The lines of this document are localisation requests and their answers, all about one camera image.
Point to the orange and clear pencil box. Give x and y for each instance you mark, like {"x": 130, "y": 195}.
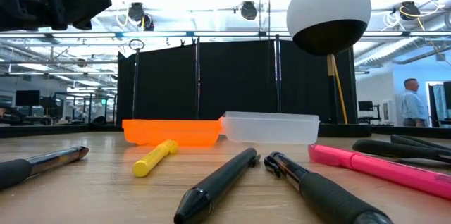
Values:
{"x": 169, "y": 132}

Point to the black monitor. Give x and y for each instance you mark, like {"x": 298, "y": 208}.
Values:
{"x": 27, "y": 98}
{"x": 365, "y": 106}

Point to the person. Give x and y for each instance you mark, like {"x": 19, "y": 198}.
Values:
{"x": 410, "y": 104}

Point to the white globe lamp black stand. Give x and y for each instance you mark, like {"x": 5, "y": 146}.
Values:
{"x": 327, "y": 2}

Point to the black partition curtain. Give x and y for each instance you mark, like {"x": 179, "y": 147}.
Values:
{"x": 229, "y": 79}

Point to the pink highlighter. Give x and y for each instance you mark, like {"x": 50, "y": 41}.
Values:
{"x": 380, "y": 167}

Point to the black marker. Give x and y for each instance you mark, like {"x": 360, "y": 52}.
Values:
{"x": 218, "y": 178}

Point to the black grip ballpoint pen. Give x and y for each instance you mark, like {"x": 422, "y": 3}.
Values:
{"x": 317, "y": 188}
{"x": 35, "y": 166}

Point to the yellow highlighter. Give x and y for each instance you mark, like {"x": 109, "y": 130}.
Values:
{"x": 155, "y": 158}

